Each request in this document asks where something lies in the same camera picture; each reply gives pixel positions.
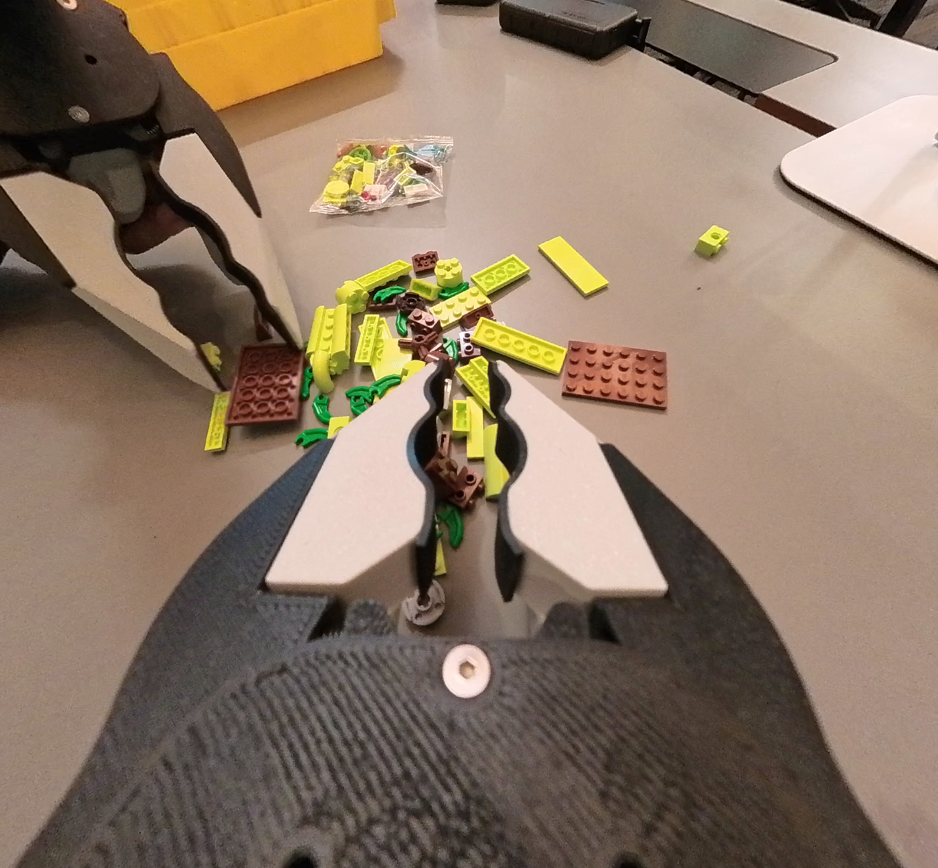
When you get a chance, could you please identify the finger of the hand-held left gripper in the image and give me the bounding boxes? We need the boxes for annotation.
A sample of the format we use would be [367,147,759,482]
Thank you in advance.
[0,163,223,395]
[149,53,306,352]

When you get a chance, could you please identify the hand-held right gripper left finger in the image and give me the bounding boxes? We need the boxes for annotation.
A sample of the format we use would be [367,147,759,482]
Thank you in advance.
[264,359,451,631]

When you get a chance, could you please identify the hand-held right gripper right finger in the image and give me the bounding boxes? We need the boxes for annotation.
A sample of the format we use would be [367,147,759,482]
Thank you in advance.
[487,361,669,633]

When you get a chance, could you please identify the pile of toy bricks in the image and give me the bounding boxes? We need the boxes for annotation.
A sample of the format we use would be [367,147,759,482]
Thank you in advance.
[295,251,569,626]

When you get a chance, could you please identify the large brown studded plate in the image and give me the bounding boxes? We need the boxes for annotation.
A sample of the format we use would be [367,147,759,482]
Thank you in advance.
[561,339,670,412]
[224,342,306,428]

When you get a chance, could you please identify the person's left hand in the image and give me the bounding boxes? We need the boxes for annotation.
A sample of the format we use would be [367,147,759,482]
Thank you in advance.
[119,209,194,258]

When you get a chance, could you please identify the small sealed bag of pieces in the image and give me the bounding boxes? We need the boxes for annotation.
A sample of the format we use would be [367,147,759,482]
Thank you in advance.
[309,137,455,217]

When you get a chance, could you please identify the lime narrow strip plate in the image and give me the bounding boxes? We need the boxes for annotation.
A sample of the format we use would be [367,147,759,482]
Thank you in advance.
[204,392,233,453]

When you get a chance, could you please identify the stacked yellow storage bins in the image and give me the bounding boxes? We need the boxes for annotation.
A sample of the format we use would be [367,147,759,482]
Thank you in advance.
[33,0,398,112]

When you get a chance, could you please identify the lime flat tile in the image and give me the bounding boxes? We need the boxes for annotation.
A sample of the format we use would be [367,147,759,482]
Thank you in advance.
[537,235,611,296]

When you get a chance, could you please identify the black ribbed power brick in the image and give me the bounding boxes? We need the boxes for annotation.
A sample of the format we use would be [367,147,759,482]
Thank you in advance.
[498,0,640,63]

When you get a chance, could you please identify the white monitor stand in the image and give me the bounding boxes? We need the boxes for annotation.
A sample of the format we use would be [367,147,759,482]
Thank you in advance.
[779,94,938,267]

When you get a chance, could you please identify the grey desk cable hatch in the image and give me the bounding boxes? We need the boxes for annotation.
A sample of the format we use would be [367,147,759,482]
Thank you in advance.
[595,0,838,95]

